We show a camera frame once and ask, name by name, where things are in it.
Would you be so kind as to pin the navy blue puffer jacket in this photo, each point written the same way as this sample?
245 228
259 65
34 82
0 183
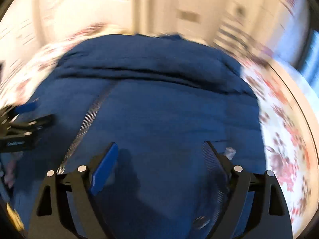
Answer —
160 100

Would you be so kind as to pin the brass wall switch plate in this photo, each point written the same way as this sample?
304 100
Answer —
189 16

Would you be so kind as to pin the dark framed window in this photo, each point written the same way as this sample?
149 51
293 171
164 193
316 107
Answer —
309 67

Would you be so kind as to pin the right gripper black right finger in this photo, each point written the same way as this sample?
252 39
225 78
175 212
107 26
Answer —
249 205

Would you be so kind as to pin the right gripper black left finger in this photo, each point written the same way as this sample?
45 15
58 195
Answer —
65 206

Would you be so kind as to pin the person's left hand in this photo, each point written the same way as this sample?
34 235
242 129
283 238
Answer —
10 166

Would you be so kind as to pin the floral bed quilt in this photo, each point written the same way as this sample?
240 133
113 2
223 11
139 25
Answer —
289 148

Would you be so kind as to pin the white wooden headboard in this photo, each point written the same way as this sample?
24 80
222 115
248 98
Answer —
58 19

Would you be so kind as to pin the patterned cream curtain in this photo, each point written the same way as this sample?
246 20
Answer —
264 29

